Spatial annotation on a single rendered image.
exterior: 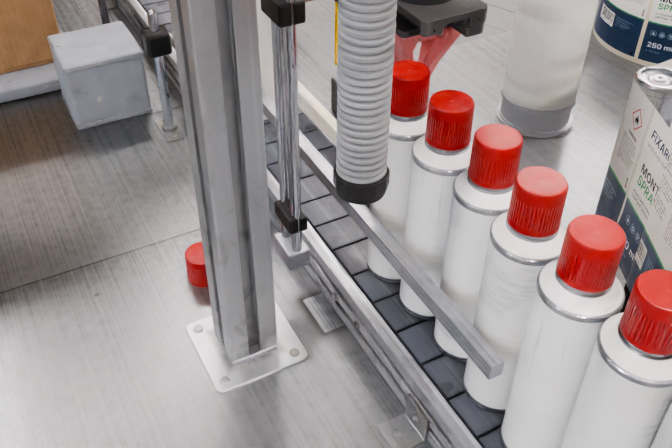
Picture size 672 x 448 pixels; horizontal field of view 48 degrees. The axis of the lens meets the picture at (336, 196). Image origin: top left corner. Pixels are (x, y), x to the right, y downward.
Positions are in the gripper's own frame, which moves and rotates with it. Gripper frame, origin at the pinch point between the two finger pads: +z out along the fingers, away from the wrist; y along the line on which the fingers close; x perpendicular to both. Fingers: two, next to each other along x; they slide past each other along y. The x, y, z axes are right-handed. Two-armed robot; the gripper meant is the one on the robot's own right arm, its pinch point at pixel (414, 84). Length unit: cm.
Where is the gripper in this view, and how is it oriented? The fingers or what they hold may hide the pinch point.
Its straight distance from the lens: 70.8
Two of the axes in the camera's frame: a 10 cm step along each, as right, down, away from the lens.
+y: -4.8, -5.6, 6.7
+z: -0.1, 7.7, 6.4
